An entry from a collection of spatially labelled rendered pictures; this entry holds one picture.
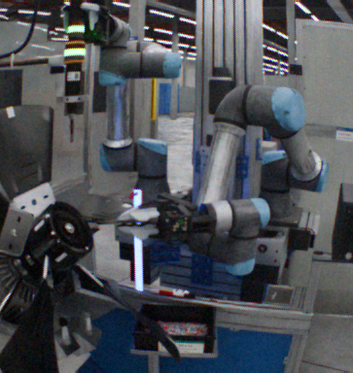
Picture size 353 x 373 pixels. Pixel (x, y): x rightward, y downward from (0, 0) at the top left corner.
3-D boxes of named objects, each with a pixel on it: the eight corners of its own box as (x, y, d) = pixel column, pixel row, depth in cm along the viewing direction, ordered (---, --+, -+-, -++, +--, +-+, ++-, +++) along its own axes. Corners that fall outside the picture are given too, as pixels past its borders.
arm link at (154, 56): (168, 69, 149) (181, 87, 104) (139, 68, 148) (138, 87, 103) (169, 41, 145) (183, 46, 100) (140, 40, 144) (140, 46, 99)
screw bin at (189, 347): (132, 352, 99) (130, 332, 97) (141, 321, 115) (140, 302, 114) (214, 356, 98) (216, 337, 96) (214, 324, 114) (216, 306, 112)
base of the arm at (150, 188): (143, 190, 177) (143, 167, 175) (176, 194, 172) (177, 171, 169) (126, 199, 163) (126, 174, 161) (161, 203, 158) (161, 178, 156)
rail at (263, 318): (52, 289, 136) (49, 270, 135) (57, 286, 140) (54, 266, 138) (307, 335, 109) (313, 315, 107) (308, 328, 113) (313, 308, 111)
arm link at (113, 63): (139, 84, 102) (140, 45, 99) (96, 85, 101) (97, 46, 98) (139, 84, 109) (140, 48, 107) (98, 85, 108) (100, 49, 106)
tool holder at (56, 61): (46, 103, 74) (48, 55, 72) (47, 102, 80) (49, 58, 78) (89, 101, 76) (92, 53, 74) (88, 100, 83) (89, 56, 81)
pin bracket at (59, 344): (31, 344, 80) (51, 333, 76) (46, 336, 85) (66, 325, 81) (46, 365, 79) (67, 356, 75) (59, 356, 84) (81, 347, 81)
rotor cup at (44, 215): (-3, 253, 70) (29, 220, 65) (25, 215, 83) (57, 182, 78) (51, 301, 74) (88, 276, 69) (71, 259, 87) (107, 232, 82)
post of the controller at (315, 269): (301, 313, 109) (313, 254, 104) (302, 308, 112) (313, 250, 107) (311, 314, 108) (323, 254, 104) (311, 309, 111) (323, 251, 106)
